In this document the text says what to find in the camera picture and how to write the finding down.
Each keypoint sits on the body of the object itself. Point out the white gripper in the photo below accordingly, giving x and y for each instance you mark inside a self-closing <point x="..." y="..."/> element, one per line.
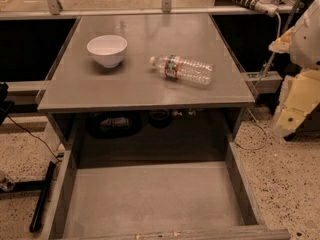
<point x="306" y="42"/>

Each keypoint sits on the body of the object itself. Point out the grey cabinet with top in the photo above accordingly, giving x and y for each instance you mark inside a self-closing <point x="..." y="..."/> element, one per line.
<point x="80" y="86"/>

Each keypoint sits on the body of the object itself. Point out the clear plastic water bottle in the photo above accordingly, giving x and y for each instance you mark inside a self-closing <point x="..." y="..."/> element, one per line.
<point x="179" y="68"/>

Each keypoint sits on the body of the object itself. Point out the aluminium frame rail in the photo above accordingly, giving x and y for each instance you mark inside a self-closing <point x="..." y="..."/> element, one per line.
<point x="140" y="11"/>

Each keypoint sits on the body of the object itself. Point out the black bar on floor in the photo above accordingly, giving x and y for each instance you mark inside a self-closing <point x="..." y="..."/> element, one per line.
<point x="38" y="212"/>

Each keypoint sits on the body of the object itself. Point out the white power strip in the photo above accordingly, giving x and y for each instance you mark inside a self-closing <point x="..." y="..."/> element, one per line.
<point x="262" y="6"/>

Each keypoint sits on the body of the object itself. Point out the white ceramic bowl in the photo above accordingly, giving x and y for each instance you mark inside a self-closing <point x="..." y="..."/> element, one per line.
<point x="108" y="50"/>

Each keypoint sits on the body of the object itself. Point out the open grey top drawer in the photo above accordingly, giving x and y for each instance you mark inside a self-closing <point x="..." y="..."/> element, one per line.
<point x="122" y="200"/>

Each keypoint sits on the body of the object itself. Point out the black device at left edge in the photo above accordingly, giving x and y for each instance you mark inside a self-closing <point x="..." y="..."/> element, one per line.
<point x="5" y="106"/>

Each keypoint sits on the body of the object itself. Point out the dark objects inside cabinet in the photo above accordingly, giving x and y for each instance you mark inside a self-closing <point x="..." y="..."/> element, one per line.
<point x="119" y="124"/>

